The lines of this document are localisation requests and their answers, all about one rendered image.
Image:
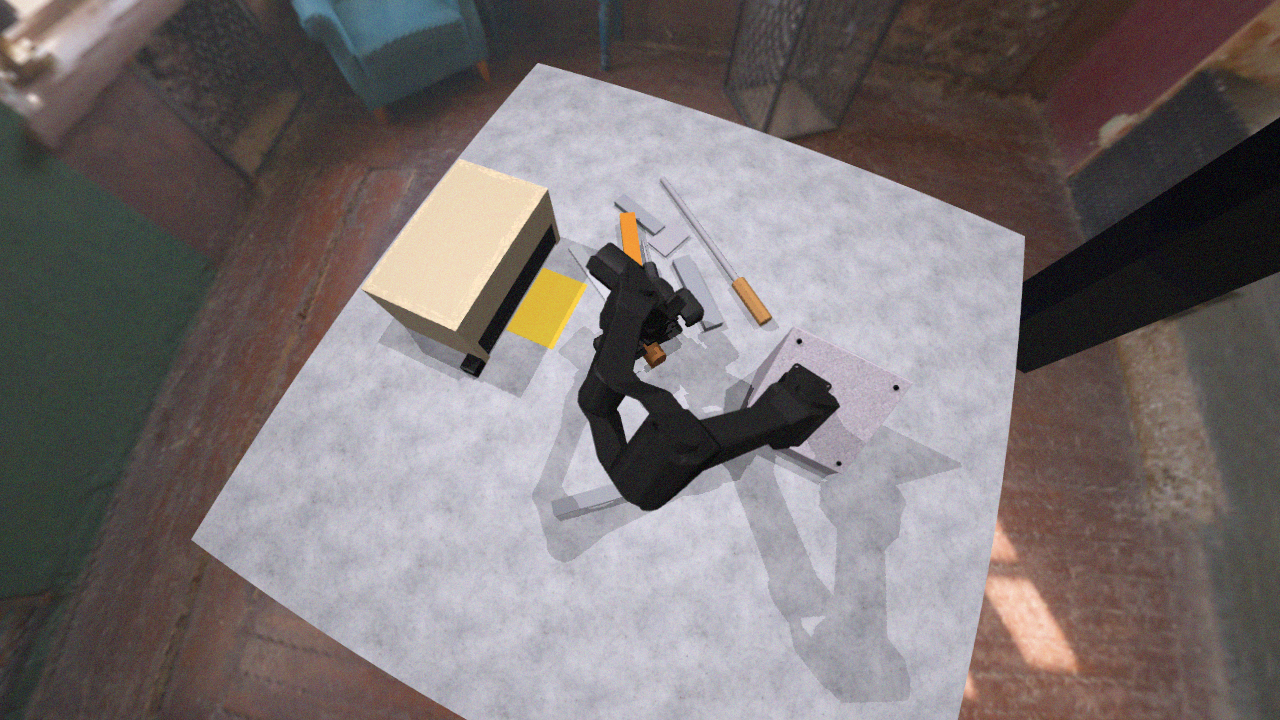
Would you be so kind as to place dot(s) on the tan rectangular box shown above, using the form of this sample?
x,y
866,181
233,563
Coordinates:
x,y
457,273

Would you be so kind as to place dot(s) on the orange rectangular bar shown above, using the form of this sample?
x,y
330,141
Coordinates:
x,y
629,235

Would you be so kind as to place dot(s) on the orange-brown rounded cylinder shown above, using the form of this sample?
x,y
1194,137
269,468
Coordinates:
x,y
655,355

